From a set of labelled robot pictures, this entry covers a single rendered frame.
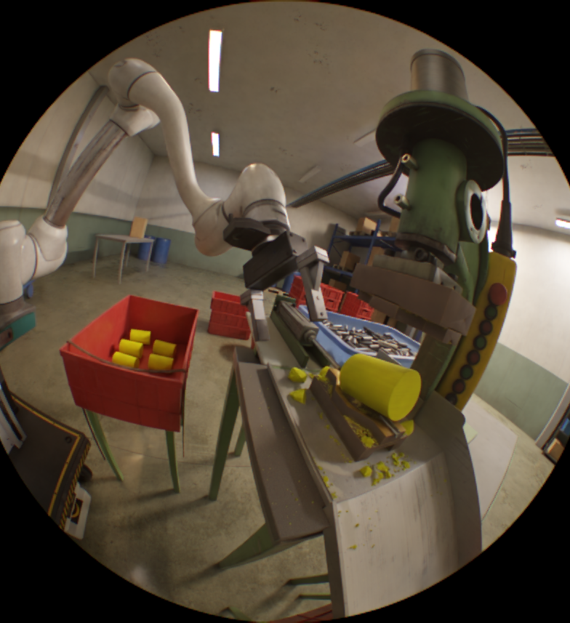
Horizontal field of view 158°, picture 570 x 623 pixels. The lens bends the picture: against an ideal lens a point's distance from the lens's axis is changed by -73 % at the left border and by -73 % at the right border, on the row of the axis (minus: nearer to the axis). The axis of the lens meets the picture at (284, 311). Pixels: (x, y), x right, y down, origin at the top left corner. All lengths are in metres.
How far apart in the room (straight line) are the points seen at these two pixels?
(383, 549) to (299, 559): 0.99
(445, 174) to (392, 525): 0.43
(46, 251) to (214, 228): 0.60
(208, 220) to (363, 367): 0.44
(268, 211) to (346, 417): 0.36
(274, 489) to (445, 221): 0.34
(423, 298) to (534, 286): 5.49
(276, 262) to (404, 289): 0.20
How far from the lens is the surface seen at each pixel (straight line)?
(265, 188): 0.43
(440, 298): 0.22
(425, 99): 0.32
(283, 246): 0.33
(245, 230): 0.35
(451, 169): 0.32
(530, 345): 5.45
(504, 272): 0.48
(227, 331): 2.83
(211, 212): 0.51
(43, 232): 0.83
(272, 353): 0.45
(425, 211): 0.28
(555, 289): 5.69
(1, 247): 0.74
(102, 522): 1.30
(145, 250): 7.99
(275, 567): 1.24
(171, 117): 0.56
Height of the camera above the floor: 1.20
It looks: 14 degrees down
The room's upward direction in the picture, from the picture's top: 18 degrees clockwise
